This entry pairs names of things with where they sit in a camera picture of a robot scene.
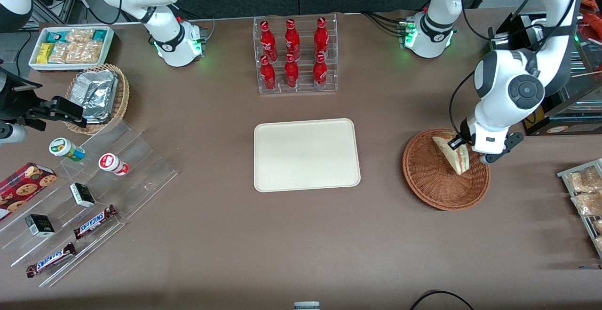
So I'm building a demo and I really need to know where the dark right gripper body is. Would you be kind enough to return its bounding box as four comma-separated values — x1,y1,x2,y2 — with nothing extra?
0,64,43,124

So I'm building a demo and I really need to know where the triangular sandwich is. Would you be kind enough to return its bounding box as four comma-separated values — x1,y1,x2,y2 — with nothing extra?
432,134,471,175

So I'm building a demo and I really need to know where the brown round wicker basket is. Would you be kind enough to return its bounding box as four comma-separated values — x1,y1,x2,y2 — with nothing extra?
402,127,491,212

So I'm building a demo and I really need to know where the tan wicker basket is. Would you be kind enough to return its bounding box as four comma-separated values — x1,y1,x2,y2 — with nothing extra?
64,64,130,135

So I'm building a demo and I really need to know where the cream rectangular tray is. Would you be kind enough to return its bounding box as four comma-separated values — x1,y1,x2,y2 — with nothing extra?
253,118,361,193

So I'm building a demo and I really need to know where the silver foil pack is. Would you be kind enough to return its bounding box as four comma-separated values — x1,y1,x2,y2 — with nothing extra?
84,111,113,125
71,69,119,119

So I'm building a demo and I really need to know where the green lidded cup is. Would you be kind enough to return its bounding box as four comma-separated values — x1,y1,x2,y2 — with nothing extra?
49,137,86,162

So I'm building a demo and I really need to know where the white rectangular snack bin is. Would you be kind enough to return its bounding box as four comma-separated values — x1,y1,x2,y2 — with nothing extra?
28,26,115,72

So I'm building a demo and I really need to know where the clear bag of crackers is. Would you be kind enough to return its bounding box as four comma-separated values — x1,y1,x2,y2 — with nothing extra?
48,42,71,64
67,41,103,64
66,29,95,45

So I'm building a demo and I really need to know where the red lidded cup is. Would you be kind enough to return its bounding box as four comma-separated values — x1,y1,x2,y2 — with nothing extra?
98,153,130,176

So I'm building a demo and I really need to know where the red tartan cookie box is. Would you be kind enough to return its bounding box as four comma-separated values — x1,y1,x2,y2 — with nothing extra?
0,162,58,221

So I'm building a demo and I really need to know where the black glass food warmer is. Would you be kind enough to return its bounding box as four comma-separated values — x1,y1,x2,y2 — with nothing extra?
488,0,602,136

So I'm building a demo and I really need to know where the small black box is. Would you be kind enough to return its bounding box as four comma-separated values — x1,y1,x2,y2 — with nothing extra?
24,214,56,238
69,183,96,208

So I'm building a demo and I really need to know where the clear acrylic step display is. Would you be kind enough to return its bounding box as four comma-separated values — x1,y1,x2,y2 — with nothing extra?
0,119,178,288

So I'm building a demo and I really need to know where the Snickers bar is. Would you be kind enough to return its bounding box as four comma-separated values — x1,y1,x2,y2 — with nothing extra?
26,242,77,278
73,204,118,240

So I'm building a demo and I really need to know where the red cola bottle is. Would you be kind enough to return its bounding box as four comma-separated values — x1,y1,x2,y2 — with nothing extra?
260,56,277,91
284,54,300,88
260,20,278,62
314,17,329,59
313,53,328,89
284,19,301,60

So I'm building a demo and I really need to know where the clear acrylic bottle rack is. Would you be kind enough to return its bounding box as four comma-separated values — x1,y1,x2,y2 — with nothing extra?
253,14,338,95

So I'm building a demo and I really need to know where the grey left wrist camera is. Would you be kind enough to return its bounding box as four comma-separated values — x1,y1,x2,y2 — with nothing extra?
480,132,524,164

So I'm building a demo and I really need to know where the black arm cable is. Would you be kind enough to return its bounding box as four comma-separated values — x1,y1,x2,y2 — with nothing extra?
448,0,582,136

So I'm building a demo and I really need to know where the metal wire tray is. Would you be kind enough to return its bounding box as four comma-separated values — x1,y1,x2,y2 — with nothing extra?
556,159,602,259

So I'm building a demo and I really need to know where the black base cable bundle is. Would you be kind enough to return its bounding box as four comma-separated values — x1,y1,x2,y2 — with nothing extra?
361,11,408,36

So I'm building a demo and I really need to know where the black looped cable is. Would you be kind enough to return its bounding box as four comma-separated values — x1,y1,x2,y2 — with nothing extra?
409,290,475,310

